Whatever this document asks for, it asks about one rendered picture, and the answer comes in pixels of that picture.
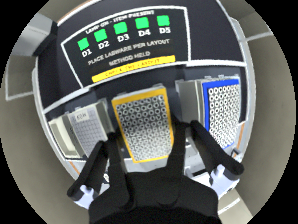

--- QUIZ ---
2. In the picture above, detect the white tip rack with blue rim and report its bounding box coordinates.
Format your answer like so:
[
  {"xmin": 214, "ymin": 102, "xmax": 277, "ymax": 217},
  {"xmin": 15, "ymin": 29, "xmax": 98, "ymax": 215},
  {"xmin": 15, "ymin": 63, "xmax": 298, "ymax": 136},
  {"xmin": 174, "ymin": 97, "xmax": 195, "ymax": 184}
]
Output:
[{"xmin": 178, "ymin": 77, "xmax": 240, "ymax": 149}]

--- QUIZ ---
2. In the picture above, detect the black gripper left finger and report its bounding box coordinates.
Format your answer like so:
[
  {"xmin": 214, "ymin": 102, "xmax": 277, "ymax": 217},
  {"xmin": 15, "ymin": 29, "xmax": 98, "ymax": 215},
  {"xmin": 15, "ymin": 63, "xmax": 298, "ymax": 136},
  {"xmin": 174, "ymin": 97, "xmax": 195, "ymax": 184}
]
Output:
[{"xmin": 67, "ymin": 126, "xmax": 134, "ymax": 211}]

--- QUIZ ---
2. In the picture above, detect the white rectangular reservoir tray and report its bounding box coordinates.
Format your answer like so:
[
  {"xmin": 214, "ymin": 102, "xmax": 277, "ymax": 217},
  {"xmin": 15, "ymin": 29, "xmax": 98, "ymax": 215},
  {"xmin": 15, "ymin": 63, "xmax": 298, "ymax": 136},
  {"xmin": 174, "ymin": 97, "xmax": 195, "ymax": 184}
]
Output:
[{"xmin": 48, "ymin": 113, "xmax": 85, "ymax": 158}]

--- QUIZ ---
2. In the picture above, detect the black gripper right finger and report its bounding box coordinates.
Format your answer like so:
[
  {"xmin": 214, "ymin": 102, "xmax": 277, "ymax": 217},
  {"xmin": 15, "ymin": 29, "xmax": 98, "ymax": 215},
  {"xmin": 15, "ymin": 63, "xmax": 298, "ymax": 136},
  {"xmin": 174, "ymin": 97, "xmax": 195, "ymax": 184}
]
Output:
[{"xmin": 155, "ymin": 111, "xmax": 244, "ymax": 208}]

